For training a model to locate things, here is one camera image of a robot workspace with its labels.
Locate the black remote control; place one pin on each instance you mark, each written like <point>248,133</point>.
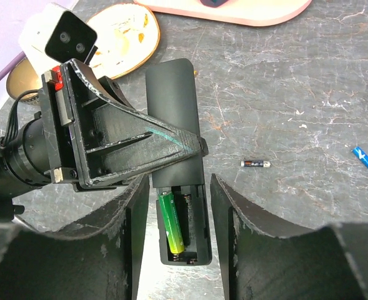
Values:
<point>171,99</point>

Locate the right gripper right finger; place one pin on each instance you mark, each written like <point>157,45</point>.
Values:
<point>263,256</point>

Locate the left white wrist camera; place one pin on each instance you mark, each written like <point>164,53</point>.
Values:
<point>54,36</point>

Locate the dark blue mug on shelf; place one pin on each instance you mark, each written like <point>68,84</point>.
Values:
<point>213,3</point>

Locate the black silver battery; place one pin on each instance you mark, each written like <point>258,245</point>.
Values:
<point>255,164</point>

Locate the blue battery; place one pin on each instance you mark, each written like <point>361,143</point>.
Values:
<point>361,155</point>

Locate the beige bird-painted plate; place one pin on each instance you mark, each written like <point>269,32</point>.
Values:
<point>128,34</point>

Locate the brown ceramic bowl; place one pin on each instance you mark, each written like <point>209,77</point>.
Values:
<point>22,78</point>

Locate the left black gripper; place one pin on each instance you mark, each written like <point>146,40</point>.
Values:
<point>93,137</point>

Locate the pink three-tier shelf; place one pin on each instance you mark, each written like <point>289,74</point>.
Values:
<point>248,13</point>

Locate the green battery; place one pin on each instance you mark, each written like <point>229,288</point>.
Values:
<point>171,222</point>

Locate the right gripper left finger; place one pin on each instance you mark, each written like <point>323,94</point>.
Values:
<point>95,257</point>

